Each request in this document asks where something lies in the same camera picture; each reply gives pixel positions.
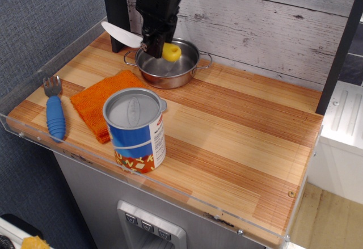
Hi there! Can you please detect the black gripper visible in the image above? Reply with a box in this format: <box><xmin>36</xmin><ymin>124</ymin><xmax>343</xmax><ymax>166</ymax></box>
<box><xmin>136</xmin><ymin>0</ymin><xmax>181</xmax><ymax>58</ymax></box>

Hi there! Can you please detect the clear acrylic guard rail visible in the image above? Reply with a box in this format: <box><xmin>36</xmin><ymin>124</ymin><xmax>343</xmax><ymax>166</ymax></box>
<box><xmin>1</xmin><ymin>10</ymin><xmax>328</xmax><ymax>247</ymax></box>

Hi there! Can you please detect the dark vertical post right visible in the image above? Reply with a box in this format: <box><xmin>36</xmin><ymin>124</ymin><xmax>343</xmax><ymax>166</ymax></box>
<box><xmin>315</xmin><ymin>0</ymin><xmax>362</xmax><ymax>116</ymax></box>

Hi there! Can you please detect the black and yellow object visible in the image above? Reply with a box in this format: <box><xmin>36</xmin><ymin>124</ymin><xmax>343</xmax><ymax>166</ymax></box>
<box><xmin>1</xmin><ymin>214</ymin><xmax>52</xmax><ymax>248</ymax></box>

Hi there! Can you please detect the orange knitted cloth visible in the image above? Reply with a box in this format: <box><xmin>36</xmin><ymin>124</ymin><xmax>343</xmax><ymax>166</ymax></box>
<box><xmin>70</xmin><ymin>70</ymin><xmax>146</xmax><ymax>144</ymax></box>

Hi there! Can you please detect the dark vertical post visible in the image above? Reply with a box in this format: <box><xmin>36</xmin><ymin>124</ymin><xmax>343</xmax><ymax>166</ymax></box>
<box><xmin>315</xmin><ymin>0</ymin><xmax>362</xmax><ymax>116</ymax></box>
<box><xmin>101</xmin><ymin>0</ymin><xmax>133</xmax><ymax>53</ymax></box>

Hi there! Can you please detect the blue handled fork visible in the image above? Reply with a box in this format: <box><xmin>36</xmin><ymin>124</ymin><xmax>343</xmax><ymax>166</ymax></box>
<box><xmin>43</xmin><ymin>76</ymin><xmax>66</xmax><ymax>143</ymax></box>

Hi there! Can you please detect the stainless steel pot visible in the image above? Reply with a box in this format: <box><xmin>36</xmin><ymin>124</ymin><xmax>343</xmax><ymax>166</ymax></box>
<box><xmin>124</xmin><ymin>38</ymin><xmax>213</xmax><ymax>89</ymax></box>

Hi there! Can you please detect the yellow handled toy knife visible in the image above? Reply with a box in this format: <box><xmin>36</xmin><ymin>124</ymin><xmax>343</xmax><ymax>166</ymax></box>
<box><xmin>101</xmin><ymin>21</ymin><xmax>182</xmax><ymax>62</ymax></box>

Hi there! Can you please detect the dark vertical post left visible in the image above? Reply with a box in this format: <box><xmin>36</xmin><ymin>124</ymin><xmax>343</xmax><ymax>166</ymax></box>
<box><xmin>101</xmin><ymin>0</ymin><xmax>133</xmax><ymax>53</ymax></box>

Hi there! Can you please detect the ice dispenser button panel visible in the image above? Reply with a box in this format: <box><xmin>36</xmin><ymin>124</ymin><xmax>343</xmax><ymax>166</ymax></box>
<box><xmin>117</xmin><ymin>200</ymin><xmax>188</xmax><ymax>248</ymax></box>

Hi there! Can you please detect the blue labelled soup can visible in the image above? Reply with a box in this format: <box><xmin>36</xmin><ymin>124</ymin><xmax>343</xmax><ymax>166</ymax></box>
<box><xmin>103</xmin><ymin>87</ymin><xmax>167</xmax><ymax>174</ymax></box>

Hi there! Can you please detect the white ribbed appliance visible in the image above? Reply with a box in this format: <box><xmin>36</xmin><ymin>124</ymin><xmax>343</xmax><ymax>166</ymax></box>
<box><xmin>307</xmin><ymin>81</ymin><xmax>362</xmax><ymax>204</ymax></box>

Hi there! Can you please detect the silver toy fridge cabinet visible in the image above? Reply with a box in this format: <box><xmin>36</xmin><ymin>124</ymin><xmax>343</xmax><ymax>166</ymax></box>
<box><xmin>55</xmin><ymin>153</ymin><xmax>262</xmax><ymax>248</ymax></box>

